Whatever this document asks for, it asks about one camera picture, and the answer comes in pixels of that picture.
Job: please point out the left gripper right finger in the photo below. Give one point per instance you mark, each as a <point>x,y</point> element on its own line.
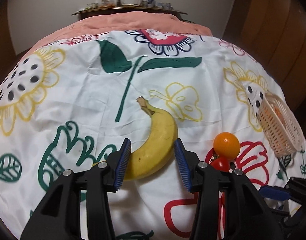
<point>247,216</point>

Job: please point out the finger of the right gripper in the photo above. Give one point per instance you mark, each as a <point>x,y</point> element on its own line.
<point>293,226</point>
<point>275,193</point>

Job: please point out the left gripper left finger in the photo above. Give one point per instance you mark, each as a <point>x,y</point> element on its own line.
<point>57,216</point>

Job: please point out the yellow banana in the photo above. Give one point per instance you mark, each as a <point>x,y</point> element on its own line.
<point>157,150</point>

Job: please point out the red cherry tomato far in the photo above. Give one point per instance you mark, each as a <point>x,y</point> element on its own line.
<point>220,164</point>

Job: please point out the cream plastic basket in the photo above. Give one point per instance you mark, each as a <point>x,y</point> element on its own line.
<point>280,126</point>

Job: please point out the orange mandarin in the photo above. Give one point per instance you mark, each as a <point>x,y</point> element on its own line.
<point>226,145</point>

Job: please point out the floral white duvet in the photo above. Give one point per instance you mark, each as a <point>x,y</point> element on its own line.
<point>72,102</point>

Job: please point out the wooden door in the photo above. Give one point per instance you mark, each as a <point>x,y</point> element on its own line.
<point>7,53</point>

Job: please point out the wooden wardrobe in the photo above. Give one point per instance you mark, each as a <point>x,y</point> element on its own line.
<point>274,33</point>

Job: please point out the pink blanket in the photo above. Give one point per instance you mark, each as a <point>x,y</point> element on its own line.
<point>118,25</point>

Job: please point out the wooden headboard shelf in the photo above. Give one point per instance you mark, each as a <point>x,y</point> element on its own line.
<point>115,10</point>

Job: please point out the blue white mug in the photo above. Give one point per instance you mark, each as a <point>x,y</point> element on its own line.
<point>150,3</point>

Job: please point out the snack bag on shelf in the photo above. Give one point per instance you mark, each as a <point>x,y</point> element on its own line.
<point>106,4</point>

